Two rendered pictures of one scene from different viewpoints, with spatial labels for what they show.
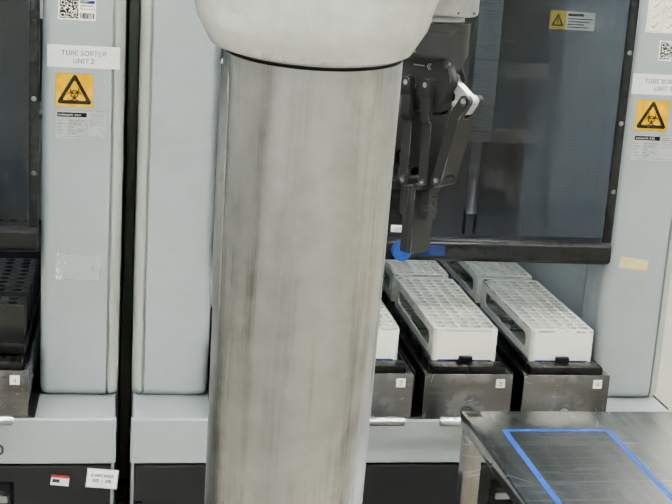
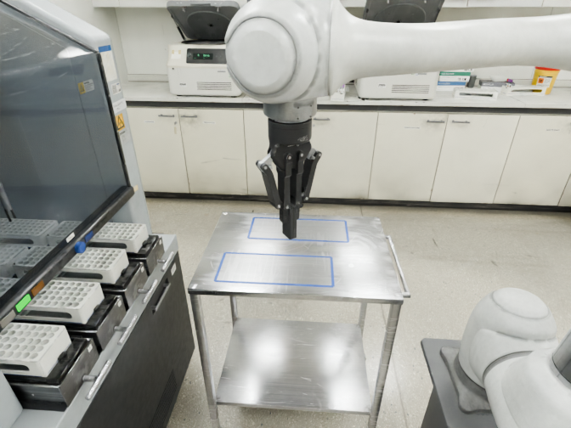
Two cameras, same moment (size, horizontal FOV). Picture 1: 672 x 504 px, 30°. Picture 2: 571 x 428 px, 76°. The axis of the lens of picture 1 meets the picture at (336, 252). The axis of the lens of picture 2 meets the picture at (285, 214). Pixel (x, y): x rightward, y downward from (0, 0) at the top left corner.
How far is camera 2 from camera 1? 1.24 m
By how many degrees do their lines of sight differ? 71
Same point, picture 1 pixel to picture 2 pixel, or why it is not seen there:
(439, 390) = (129, 292)
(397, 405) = (121, 313)
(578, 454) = (245, 267)
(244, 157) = not seen: outside the picture
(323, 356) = not seen: outside the picture
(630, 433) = (230, 247)
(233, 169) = not seen: outside the picture
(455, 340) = (117, 267)
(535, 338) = (135, 242)
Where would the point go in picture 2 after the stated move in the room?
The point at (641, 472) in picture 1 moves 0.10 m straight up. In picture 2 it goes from (266, 256) to (265, 228)
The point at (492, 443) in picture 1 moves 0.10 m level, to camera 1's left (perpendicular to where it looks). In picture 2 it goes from (227, 288) to (212, 313)
